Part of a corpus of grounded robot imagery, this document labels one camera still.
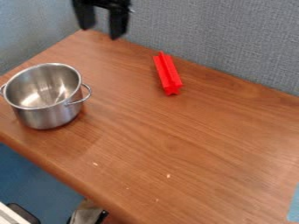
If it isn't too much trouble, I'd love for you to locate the red star-shaped block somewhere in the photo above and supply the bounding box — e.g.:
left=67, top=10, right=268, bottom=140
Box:
left=153, top=52, right=183, bottom=95

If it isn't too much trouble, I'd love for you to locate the stainless steel pot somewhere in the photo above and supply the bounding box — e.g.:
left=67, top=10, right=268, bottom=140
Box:
left=0, top=63, right=92, bottom=130

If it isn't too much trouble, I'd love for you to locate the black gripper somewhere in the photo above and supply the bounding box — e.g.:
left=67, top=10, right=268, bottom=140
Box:
left=71, top=0, right=131, bottom=40

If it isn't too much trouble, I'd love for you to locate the white object at corner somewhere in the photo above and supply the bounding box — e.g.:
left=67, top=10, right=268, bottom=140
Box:
left=0, top=202, right=31, bottom=224

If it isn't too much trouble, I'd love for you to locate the grey table leg bracket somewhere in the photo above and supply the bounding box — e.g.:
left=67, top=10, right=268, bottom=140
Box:
left=67, top=199, right=108, bottom=224

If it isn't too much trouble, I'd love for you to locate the black object at bottom left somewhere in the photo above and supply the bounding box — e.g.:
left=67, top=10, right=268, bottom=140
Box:
left=7, top=203, right=41, bottom=224

